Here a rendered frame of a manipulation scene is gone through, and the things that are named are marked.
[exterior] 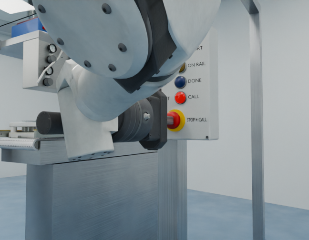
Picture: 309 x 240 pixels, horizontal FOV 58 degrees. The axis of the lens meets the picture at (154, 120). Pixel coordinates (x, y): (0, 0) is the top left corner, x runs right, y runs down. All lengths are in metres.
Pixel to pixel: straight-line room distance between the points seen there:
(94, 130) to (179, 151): 0.38
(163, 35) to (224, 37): 4.24
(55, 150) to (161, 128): 0.81
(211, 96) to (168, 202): 0.30
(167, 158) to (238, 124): 3.38
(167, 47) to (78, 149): 0.24
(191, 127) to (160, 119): 0.11
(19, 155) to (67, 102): 0.99
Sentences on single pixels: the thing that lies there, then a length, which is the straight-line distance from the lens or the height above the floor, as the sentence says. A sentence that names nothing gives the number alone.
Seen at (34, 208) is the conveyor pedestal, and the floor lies 0.55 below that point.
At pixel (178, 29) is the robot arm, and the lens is 0.17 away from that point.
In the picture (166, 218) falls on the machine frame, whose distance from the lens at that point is 0.76.
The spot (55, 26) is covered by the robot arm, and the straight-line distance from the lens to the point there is 0.18.
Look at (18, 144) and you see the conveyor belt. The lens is 1.32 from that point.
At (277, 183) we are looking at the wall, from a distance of 3.92.
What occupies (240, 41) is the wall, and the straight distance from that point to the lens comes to 4.25.
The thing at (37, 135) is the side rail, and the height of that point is 0.90.
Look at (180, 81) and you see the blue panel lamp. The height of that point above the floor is 1.03.
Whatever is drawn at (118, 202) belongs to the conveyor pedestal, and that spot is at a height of 0.50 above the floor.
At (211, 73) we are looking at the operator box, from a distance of 0.64.
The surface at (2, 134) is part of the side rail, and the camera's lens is 1.47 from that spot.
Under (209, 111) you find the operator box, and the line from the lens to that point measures 0.62.
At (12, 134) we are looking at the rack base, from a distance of 1.45.
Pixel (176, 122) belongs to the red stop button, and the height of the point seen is 0.94.
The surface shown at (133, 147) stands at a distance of 1.71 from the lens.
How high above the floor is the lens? 0.92
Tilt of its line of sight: 2 degrees up
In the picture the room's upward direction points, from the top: straight up
